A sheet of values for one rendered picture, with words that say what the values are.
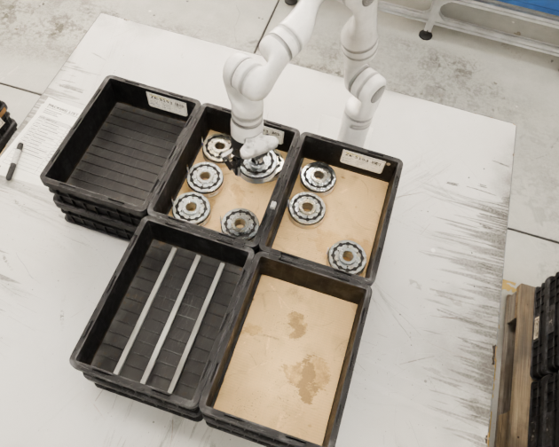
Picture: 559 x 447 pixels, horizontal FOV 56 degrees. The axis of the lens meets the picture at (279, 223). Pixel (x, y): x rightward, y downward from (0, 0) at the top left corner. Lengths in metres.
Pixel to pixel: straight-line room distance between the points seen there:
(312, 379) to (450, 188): 0.82
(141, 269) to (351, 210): 0.60
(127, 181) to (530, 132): 2.21
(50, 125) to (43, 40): 1.43
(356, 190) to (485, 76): 1.87
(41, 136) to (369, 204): 1.07
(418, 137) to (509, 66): 1.60
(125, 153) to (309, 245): 0.60
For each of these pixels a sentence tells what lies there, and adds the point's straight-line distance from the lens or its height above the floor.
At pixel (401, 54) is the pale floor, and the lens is 3.22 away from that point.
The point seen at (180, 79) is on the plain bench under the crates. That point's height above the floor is 0.70.
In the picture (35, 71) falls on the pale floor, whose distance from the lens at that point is 3.13.
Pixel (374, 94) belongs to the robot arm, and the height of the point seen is 1.00.
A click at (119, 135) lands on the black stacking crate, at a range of 1.65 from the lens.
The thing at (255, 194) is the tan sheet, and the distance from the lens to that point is 1.49.
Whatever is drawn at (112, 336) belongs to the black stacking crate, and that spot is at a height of 0.83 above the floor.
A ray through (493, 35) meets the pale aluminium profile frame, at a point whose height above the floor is 0.13.
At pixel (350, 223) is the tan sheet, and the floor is 0.83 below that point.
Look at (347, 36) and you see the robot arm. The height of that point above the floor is 1.23.
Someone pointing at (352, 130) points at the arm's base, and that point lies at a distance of 1.66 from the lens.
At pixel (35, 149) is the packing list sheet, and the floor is 0.70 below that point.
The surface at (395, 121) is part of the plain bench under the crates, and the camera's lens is 1.90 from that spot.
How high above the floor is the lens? 2.09
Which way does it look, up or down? 61 degrees down
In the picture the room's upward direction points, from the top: 8 degrees clockwise
